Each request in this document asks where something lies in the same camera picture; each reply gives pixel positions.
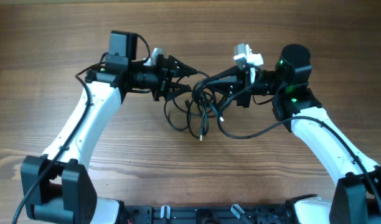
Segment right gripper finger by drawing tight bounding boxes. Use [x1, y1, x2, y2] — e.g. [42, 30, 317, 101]
[211, 66, 239, 80]
[205, 76, 240, 93]

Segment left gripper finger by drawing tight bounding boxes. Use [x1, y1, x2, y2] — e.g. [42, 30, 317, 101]
[165, 83, 192, 101]
[169, 55, 197, 78]

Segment black micro USB cable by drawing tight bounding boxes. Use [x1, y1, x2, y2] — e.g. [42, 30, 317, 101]
[184, 70, 238, 123]

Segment black USB cable blue plug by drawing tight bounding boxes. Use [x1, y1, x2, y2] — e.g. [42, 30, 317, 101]
[163, 81, 224, 142]

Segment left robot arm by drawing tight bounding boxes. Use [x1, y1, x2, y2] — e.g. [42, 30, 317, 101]
[17, 30, 196, 223]

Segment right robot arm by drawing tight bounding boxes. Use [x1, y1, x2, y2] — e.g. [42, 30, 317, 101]
[203, 44, 381, 223]

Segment left camera cable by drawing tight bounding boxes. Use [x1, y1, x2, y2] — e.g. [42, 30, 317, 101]
[11, 61, 107, 224]

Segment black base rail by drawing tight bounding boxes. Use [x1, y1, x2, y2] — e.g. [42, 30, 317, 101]
[117, 204, 299, 224]

